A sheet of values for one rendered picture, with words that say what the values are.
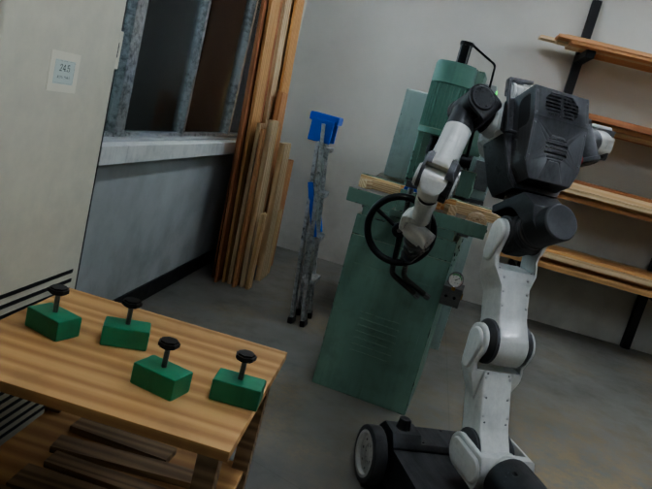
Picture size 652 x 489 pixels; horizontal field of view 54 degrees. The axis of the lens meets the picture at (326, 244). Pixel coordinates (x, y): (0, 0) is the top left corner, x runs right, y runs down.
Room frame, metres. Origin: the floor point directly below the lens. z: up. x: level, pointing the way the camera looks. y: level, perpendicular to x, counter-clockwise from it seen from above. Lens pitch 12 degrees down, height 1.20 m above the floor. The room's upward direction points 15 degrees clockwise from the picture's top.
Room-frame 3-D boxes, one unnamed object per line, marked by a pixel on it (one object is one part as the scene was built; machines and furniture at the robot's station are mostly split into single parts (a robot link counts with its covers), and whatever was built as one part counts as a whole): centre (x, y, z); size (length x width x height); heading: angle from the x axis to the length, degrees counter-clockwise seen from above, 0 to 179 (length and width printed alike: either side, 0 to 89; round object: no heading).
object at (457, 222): (2.75, -0.34, 0.87); 0.61 x 0.30 x 0.06; 77
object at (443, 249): (2.97, -0.37, 0.76); 0.57 x 0.45 x 0.09; 167
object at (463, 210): (2.83, -0.43, 0.92); 0.62 x 0.02 x 0.04; 77
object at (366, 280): (2.97, -0.37, 0.35); 0.58 x 0.45 x 0.71; 167
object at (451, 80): (2.85, -0.35, 1.35); 0.18 x 0.18 x 0.31
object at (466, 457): (1.87, -0.66, 0.28); 0.21 x 0.20 x 0.13; 17
